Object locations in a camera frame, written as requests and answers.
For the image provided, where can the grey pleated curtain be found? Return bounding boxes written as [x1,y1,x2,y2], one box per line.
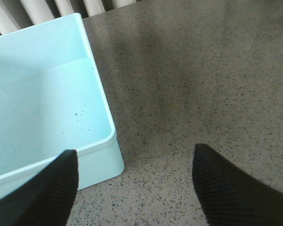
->
[0,0,136,35]

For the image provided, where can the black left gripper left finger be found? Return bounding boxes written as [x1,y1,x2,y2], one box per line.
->
[0,150,79,226]

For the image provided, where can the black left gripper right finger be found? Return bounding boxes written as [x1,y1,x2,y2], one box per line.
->
[192,144,283,226]

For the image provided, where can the light blue plastic box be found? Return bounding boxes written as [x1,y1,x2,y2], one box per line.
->
[0,13,125,199]

